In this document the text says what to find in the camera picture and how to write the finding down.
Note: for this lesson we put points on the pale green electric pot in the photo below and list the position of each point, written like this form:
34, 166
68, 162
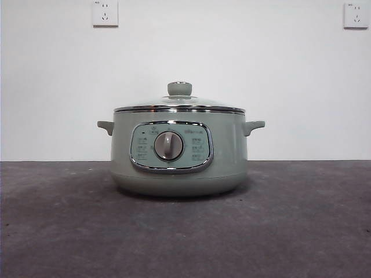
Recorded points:
174, 182

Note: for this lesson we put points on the glass lid with green knob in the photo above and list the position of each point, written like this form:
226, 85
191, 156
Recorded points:
178, 88

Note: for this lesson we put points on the white wall socket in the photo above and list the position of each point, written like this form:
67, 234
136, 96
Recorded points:
356, 16
105, 14

